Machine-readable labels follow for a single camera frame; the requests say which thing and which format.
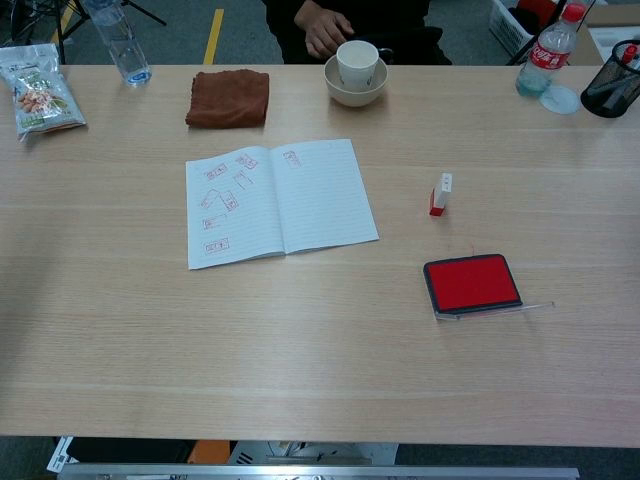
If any white paper cup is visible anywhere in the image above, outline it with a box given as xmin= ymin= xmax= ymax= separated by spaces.
xmin=335 ymin=40 xmax=380 ymax=93

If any white plastic basket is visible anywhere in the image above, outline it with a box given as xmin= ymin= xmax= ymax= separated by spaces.
xmin=488 ymin=0 xmax=571 ymax=59

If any orange object under table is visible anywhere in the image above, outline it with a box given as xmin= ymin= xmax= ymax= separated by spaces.
xmin=188 ymin=439 xmax=232 ymax=465

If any beige bowl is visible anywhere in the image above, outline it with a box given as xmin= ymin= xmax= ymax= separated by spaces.
xmin=323 ymin=53 xmax=389 ymax=108

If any clear water bottle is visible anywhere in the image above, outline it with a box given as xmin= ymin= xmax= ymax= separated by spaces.
xmin=82 ymin=0 xmax=153 ymax=88

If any folded brown cloth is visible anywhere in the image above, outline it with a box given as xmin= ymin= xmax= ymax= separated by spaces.
xmin=185 ymin=69 xmax=271 ymax=129

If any black mesh pen holder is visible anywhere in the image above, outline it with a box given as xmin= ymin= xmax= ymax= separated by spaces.
xmin=579 ymin=38 xmax=640 ymax=120

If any person's right hand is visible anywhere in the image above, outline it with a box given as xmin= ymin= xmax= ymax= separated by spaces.
xmin=293 ymin=0 xmax=357 ymax=61

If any cardboard box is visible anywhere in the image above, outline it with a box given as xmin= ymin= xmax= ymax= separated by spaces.
xmin=577 ymin=5 xmax=640 ymax=66

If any person in black clothes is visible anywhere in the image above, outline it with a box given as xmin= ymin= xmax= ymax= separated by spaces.
xmin=260 ymin=0 xmax=454 ymax=66

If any nut snack bag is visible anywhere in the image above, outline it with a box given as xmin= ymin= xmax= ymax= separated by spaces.
xmin=0 ymin=42 xmax=88 ymax=143

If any open lined notebook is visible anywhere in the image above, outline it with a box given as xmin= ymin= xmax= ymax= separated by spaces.
xmin=185 ymin=138 xmax=380 ymax=271

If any red and white stamp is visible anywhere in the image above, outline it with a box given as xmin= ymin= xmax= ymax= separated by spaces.
xmin=428 ymin=172 xmax=454 ymax=218

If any red label cola bottle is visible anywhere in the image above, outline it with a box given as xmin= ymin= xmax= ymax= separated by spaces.
xmin=515 ymin=2 xmax=587 ymax=98

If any red ink pad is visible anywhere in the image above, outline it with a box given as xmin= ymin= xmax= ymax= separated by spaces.
xmin=422 ymin=253 xmax=556 ymax=322

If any white equipment under table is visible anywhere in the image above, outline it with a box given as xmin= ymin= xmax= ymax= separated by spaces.
xmin=227 ymin=441 xmax=400 ymax=466

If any white label sheet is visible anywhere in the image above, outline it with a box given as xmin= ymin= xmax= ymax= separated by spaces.
xmin=46 ymin=435 xmax=76 ymax=474

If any black tripod stand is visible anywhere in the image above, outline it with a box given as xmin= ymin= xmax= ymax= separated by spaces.
xmin=9 ymin=0 xmax=168 ymax=65

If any white bottle cap coaster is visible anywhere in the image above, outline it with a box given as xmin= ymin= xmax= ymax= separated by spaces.
xmin=538 ymin=84 xmax=582 ymax=116

